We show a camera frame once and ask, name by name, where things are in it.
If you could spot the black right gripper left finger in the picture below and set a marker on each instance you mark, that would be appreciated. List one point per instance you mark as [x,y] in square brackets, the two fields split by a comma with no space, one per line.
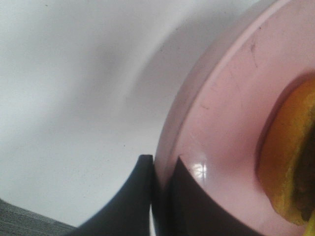
[127,213]

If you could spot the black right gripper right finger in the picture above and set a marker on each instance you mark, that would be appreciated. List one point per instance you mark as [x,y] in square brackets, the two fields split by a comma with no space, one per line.
[194,198]

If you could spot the pink round plate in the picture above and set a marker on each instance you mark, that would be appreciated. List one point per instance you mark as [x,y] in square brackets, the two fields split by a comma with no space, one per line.
[223,109]

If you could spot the burger with lettuce and tomato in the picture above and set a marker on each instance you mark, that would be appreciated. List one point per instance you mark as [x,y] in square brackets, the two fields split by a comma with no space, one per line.
[286,168]

